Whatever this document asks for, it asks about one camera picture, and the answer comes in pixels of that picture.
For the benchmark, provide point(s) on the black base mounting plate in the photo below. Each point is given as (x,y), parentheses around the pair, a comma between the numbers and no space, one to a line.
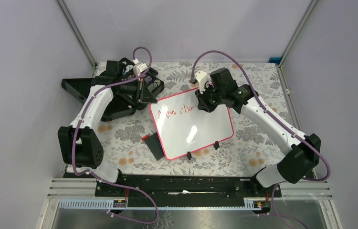
(184,191)

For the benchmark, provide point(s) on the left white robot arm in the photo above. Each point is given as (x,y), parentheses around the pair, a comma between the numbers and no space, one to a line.
(80,146)

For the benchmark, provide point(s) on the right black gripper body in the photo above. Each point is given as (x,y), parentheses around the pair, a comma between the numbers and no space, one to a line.
(210,98)

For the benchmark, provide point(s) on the dark grey lego baseplate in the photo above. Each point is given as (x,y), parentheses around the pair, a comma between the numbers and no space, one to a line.
(154,145)

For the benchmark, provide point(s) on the blue corner bracket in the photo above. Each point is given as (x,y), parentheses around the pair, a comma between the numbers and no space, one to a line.
(275,60)

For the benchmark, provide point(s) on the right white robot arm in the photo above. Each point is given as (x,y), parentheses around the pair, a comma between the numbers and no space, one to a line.
(300,151)

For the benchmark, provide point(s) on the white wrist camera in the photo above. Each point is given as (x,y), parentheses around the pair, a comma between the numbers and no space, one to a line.
(138,67)
(202,79)

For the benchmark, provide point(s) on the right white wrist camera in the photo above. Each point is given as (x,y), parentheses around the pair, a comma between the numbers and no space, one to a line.
(202,79)

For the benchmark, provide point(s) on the black poker chip case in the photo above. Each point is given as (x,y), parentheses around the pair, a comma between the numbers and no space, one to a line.
(124,102)

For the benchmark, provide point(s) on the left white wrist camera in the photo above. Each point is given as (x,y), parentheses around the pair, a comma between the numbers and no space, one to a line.
(138,67)

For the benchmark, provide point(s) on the pink framed whiteboard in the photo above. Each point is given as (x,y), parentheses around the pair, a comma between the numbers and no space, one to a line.
(182,128)

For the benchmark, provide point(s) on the aluminium frame rail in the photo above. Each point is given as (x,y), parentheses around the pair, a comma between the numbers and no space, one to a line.
(76,32)

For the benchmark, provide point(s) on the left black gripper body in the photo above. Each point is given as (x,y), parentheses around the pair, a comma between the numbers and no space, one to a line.
(141,86)

